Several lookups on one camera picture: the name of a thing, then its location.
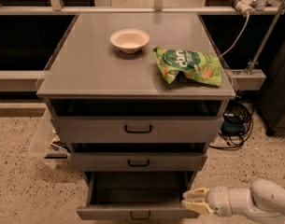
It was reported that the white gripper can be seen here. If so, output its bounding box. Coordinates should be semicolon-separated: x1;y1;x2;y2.
181;186;231;217

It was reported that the green snack bag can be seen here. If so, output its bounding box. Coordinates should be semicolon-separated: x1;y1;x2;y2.
152;47;221;87

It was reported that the grey drawer cabinet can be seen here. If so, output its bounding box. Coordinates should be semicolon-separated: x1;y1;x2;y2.
36;12;236;173

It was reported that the black cable bundle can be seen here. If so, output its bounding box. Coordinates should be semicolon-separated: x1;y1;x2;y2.
209;98;255;150

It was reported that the white power strip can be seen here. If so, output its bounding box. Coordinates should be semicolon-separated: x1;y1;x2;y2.
229;0;255;14

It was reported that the white paper bowl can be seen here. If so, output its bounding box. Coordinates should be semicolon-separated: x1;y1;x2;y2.
110;29;150;54

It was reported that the grey bottom drawer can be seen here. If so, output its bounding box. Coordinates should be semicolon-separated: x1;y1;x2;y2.
77;171;198;221

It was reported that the grey drawer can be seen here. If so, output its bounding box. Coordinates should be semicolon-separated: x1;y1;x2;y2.
71;152;207;172
77;171;198;221
51;117;223;143

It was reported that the grey middle drawer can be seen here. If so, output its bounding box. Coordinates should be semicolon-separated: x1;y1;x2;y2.
71;152;207;172

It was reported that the grey top drawer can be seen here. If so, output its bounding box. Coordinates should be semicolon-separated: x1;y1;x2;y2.
51;117;223;143

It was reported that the diagonal metal rod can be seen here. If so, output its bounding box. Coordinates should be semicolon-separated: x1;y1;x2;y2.
244;0;285;75

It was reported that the dark cabinet at right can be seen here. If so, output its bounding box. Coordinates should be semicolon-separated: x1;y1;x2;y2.
257;41;285;136

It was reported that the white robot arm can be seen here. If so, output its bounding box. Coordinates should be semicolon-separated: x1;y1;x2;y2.
181;179;285;224

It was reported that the white power cable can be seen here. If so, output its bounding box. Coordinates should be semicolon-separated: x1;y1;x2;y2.
218;11;250;60

